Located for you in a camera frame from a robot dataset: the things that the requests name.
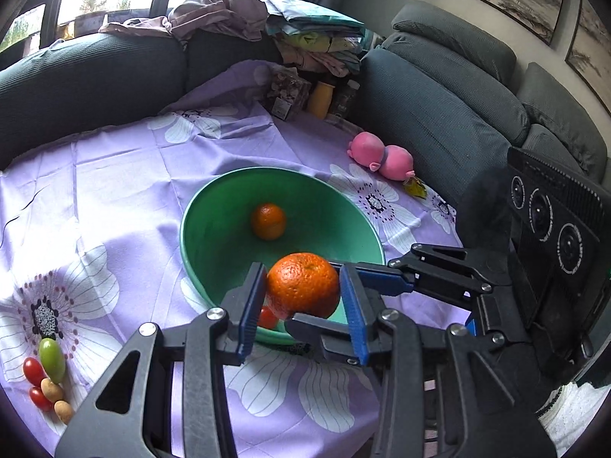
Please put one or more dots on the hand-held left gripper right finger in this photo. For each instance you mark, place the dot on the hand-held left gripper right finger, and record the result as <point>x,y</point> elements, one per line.
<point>355,317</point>

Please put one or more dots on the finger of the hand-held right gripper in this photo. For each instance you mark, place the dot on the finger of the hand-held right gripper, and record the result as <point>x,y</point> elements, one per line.
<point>386,280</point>
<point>317,331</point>

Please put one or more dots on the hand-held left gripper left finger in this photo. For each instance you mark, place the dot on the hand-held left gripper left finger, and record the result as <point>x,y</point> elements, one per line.
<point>253,307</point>

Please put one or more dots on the large orange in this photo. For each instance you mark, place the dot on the large orange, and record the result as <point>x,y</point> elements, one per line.
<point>303,286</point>

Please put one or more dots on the green bowl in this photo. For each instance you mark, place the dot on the green bowl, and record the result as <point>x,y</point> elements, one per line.
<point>224,229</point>

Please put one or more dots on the red cherry tomato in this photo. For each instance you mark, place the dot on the red cherry tomato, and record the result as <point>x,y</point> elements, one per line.
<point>268,318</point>
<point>33,371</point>
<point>40,398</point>

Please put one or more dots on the small orange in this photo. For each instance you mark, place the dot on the small orange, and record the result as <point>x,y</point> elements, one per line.
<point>268,221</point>

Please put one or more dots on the yellow green wrapper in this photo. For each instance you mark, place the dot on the yellow green wrapper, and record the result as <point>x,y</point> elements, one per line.
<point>415,186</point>

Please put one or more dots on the pink plush toy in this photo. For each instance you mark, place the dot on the pink plush toy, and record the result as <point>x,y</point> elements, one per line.
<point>382,156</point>

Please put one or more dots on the purple floral cloth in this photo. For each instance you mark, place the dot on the purple floral cloth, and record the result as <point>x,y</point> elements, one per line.
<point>119,210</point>

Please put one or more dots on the dark grey sofa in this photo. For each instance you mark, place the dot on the dark grey sofa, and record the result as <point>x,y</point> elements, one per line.
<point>429,105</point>

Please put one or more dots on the dark bottle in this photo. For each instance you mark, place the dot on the dark bottle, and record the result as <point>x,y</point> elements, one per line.
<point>346,98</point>

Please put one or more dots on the white lace cloth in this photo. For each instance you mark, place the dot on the white lace cloth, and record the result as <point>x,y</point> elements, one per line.
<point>570,415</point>

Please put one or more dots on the yellow bottle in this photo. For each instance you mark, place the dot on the yellow bottle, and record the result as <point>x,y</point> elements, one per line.
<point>320,99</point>

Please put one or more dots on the green oval fruit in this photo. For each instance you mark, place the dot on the green oval fruit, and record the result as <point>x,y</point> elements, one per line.
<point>52,360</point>

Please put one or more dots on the patterned gift box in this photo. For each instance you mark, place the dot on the patterned gift box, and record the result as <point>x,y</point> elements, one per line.
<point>286,90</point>

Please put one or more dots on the small tan fruit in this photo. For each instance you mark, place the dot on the small tan fruit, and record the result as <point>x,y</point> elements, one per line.
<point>51,390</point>
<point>63,411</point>

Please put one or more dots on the pink folded cloth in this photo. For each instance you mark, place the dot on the pink folded cloth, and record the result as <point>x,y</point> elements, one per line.
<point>320,59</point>

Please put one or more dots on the yellow green folded cloth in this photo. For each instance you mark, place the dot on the yellow green folded cloth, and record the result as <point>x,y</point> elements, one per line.
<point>320,42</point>

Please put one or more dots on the teal folded cloth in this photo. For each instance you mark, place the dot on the teal folded cloth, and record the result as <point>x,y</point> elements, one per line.
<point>310,12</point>

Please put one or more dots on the mauve crumpled garment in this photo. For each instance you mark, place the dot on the mauve crumpled garment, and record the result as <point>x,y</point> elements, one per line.
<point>210,12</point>

